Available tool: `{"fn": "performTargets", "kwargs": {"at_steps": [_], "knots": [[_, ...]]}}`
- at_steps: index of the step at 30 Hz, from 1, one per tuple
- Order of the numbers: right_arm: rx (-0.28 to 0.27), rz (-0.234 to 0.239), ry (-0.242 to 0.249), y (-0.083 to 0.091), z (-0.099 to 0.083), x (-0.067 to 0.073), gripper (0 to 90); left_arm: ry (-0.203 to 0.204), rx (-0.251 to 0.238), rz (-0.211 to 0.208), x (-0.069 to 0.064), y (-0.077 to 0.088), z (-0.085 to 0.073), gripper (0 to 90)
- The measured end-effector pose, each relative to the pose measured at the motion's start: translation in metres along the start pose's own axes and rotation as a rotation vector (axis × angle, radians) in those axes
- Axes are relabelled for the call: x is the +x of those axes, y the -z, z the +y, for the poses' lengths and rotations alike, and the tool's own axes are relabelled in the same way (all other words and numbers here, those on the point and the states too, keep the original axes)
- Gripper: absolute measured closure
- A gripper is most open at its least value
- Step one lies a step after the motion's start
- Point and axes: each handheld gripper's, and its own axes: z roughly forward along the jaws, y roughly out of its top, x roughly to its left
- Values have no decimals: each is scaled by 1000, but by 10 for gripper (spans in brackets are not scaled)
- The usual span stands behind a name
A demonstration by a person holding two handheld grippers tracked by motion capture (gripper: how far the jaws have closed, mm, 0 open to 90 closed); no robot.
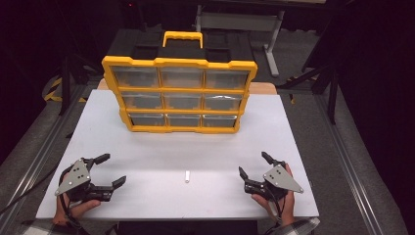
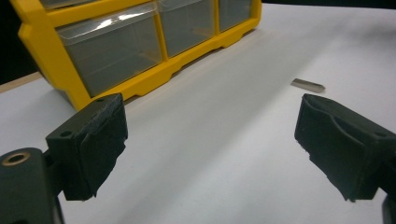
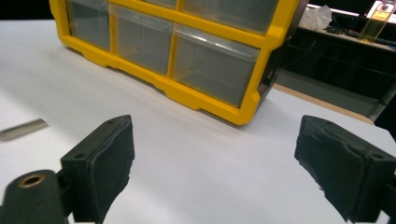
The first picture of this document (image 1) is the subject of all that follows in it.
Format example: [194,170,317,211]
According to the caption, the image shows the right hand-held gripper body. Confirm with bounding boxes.
[244,160,304,202]

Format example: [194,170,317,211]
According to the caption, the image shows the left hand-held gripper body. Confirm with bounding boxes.
[54,157,115,203]

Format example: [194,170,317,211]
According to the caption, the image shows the clear plastic drawer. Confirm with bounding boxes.
[202,114,239,128]

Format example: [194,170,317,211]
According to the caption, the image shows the yellow black organizer case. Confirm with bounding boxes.
[101,30,258,135]

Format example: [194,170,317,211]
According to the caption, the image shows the person's right hand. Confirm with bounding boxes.
[251,163,297,227]

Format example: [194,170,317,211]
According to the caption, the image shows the person's left hand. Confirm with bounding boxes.
[52,190,102,227]

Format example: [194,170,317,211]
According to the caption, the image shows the black metal stand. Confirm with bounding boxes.
[58,53,103,116]
[279,0,342,125]

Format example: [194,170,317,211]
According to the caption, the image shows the yellow black hazard tape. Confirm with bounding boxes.
[43,76,88,104]

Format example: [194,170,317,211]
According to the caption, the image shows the set of clear organizer drawers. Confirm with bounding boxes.
[112,65,251,128]

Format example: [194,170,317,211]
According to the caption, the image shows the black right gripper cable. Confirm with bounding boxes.
[268,192,288,226]

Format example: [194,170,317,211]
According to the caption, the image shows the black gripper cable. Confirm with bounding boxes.
[268,192,288,226]
[58,163,82,233]

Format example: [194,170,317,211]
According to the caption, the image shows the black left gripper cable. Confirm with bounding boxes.
[58,163,82,233]

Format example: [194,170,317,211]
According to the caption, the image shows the aluminium floor rail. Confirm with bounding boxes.
[0,83,86,229]
[313,93,384,235]

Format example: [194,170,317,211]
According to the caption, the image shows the black floor cable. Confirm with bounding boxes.
[0,163,63,216]

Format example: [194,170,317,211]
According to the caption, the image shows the grey metal desk frame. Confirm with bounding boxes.
[195,4,286,78]

